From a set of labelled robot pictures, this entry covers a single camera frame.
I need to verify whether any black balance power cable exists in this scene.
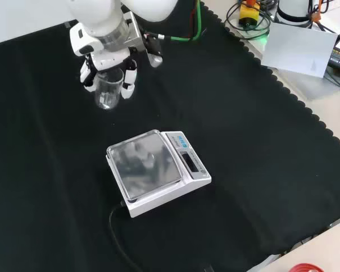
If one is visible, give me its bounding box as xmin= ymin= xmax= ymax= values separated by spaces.
xmin=108 ymin=199 xmax=144 ymax=272

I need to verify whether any pale board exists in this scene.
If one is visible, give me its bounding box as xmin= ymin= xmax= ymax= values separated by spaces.
xmin=261 ymin=22 xmax=339 ymax=78

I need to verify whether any clear glass beaker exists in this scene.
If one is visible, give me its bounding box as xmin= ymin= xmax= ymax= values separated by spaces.
xmin=93 ymin=68 xmax=125 ymax=111

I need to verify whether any red round object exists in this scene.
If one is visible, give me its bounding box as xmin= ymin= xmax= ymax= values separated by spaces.
xmin=289 ymin=262 xmax=324 ymax=272

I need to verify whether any yellow stop button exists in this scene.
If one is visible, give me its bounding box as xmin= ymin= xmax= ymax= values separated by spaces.
xmin=238 ymin=0 xmax=260 ymax=26

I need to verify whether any green cable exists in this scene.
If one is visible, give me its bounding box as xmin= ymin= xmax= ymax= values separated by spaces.
xmin=158 ymin=0 xmax=203 ymax=42

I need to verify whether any white electronic balance steel pan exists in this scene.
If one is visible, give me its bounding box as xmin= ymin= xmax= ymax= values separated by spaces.
xmin=105 ymin=129 xmax=213 ymax=219

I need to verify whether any white cylinder base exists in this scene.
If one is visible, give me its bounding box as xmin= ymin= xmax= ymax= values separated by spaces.
xmin=275 ymin=0 xmax=315 ymax=24

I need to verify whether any black bench cloth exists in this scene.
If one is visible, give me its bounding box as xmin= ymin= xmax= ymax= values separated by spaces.
xmin=0 ymin=2 xmax=340 ymax=272

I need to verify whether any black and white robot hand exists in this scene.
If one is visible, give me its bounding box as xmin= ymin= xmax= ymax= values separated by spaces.
xmin=69 ymin=22 xmax=164 ymax=100

